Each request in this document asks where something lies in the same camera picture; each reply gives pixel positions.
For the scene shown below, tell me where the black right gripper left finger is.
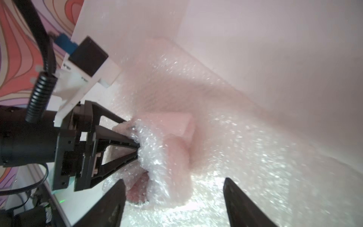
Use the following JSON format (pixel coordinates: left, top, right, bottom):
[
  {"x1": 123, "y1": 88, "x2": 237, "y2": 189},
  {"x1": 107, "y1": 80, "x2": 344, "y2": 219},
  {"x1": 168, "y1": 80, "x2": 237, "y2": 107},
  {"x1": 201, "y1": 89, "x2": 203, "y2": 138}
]
[{"x1": 74, "y1": 180, "x2": 126, "y2": 227}]

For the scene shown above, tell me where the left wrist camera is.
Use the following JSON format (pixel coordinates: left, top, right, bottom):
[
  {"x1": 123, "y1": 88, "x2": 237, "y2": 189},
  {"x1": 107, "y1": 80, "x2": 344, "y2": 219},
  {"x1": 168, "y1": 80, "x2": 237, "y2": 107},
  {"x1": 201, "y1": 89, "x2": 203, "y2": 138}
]
[{"x1": 53, "y1": 34, "x2": 122, "y2": 127}]

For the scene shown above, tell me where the red mug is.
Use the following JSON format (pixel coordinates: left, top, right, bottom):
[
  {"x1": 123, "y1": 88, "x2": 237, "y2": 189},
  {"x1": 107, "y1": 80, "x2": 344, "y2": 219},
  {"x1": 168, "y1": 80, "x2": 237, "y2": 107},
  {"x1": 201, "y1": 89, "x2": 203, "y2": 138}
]
[{"x1": 123, "y1": 171, "x2": 149, "y2": 203}]

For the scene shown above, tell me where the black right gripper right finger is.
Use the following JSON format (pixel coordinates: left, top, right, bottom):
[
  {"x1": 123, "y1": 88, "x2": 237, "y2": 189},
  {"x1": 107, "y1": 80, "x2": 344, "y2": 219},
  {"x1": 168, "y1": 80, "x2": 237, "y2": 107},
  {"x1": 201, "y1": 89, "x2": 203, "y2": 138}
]
[{"x1": 223, "y1": 178, "x2": 277, "y2": 227}]

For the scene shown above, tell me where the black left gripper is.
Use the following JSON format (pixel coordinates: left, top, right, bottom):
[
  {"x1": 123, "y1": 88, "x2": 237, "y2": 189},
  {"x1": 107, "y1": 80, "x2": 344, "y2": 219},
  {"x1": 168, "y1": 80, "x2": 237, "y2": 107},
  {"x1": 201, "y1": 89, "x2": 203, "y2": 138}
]
[{"x1": 1, "y1": 101, "x2": 140, "y2": 191}]

